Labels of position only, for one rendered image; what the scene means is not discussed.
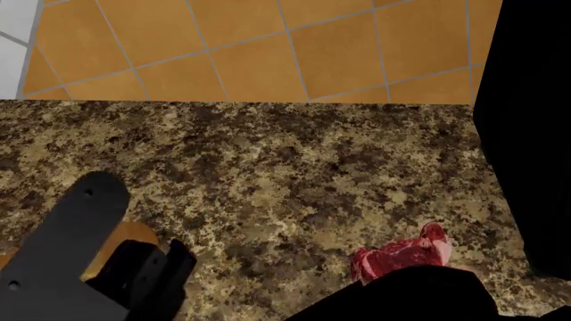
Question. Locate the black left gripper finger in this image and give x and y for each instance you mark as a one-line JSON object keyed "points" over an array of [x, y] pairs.
{"points": [[180, 264]]}

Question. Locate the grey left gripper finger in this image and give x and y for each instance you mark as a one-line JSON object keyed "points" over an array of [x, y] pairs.
{"points": [[76, 230]]}

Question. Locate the round wooden cutting board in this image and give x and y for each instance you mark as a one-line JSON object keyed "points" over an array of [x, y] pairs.
{"points": [[134, 232]]}

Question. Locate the raw red meat steak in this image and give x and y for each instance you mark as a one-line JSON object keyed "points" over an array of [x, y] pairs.
{"points": [[397, 255]]}

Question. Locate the tall black appliance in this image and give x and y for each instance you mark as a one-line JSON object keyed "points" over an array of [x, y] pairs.
{"points": [[531, 133]]}

